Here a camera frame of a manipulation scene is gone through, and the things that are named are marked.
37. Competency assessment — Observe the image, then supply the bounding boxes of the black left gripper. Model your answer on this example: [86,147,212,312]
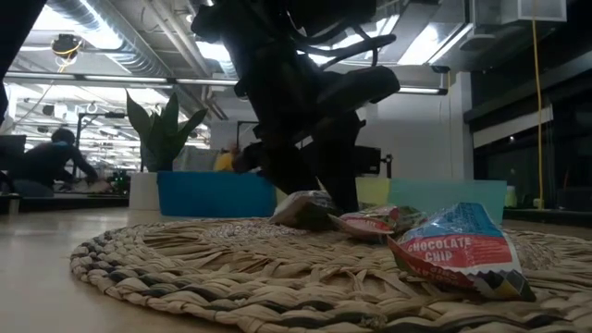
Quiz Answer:
[191,0,379,216]

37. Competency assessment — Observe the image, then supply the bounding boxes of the granola bar orange white wrapper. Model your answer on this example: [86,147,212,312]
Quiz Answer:
[269,189,346,231]

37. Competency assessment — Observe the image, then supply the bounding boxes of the granola bar red green wrapper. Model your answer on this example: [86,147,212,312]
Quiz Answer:
[328,204,430,244]

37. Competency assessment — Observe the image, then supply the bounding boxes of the chocolate chip granola bar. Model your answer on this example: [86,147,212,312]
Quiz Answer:
[387,201,538,303]

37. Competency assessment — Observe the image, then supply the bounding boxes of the black computer case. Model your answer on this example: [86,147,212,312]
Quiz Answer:
[353,144,383,178]

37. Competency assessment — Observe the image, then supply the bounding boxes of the yellow plastic bin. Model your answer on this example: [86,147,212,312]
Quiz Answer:
[275,177,392,210]

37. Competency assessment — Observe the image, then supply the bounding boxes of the person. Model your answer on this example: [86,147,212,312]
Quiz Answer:
[7,127,101,198]
[213,146,238,174]

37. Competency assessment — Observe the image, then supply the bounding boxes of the blue plastic bin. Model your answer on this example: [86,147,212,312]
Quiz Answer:
[156,170,278,219]

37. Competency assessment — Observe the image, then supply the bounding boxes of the grey cloth cover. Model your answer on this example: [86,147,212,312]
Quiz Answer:
[177,146,224,174]

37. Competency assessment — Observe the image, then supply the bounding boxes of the green plastic bin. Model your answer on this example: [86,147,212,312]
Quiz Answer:
[387,178,508,227]

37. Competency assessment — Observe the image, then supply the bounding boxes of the green snake plant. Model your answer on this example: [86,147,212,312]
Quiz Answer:
[125,90,210,174]

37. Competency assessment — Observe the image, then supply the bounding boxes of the round woven straw placemat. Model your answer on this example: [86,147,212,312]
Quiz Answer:
[68,216,592,333]

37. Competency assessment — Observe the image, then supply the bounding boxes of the white plant pot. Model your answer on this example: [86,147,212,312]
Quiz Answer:
[129,171,161,213]

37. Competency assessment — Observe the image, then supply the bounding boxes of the long ceiling light bar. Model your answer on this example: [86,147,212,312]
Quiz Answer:
[3,70,449,96]

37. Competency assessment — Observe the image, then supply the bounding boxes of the black monitor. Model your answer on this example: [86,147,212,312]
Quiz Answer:
[0,134,28,172]

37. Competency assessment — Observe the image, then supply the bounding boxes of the black gantry frame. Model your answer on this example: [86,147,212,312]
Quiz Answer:
[236,120,261,150]
[72,110,127,181]

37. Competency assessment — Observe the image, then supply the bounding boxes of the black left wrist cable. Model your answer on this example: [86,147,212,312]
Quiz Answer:
[294,17,399,68]

